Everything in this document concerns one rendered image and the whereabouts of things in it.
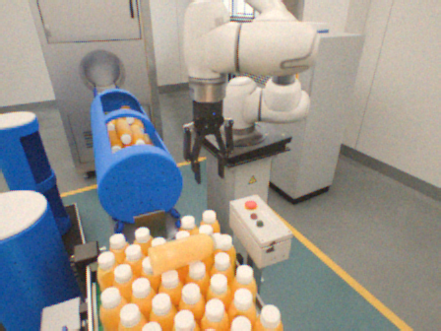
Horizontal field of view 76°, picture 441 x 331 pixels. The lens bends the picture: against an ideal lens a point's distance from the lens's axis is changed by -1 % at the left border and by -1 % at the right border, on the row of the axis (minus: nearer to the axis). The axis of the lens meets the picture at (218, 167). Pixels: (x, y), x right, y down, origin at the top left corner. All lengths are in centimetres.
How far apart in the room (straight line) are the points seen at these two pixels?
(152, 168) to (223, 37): 51
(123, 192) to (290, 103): 78
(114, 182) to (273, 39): 64
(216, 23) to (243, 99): 72
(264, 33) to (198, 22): 14
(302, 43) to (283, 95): 66
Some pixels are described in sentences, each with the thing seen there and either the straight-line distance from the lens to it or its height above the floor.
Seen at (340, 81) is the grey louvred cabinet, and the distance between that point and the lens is 255.
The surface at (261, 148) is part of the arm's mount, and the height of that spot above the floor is 106.
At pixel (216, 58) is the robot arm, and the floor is 154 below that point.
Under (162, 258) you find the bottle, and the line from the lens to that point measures 70.
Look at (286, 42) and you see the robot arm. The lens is 63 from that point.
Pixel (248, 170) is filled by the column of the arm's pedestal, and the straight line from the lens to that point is 143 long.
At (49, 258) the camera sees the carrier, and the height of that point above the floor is 86.
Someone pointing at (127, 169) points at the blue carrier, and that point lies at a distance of 97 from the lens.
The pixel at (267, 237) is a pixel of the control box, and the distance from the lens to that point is 80.
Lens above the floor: 164
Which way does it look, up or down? 30 degrees down
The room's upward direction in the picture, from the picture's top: straight up
